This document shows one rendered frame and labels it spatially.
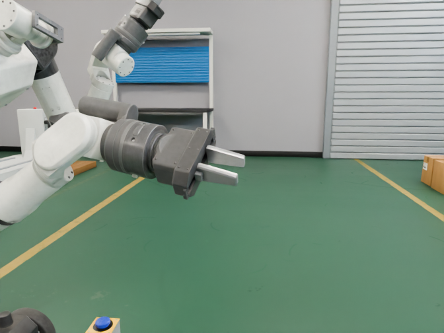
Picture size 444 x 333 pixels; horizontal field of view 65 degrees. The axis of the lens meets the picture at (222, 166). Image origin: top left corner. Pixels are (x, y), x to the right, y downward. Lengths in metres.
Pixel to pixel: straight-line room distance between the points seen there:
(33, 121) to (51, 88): 3.20
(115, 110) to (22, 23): 0.35
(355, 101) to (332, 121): 0.42
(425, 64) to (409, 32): 0.50
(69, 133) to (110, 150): 0.07
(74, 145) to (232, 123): 5.04
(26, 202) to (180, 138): 0.29
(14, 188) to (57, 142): 0.12
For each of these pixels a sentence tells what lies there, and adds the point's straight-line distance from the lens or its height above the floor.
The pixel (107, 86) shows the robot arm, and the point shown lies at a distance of 1.17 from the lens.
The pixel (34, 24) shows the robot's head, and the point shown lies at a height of 1.09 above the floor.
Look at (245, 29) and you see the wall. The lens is 5.61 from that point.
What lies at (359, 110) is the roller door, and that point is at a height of 0.74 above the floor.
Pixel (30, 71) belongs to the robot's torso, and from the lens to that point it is 1.02.
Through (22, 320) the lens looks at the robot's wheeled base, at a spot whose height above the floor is 0.21.
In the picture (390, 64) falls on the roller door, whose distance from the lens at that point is 5.72.
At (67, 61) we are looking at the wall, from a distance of 6.38.
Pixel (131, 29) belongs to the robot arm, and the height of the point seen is 1.13.
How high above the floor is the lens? 0.94
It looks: 11 degrees down
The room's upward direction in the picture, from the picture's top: straight up
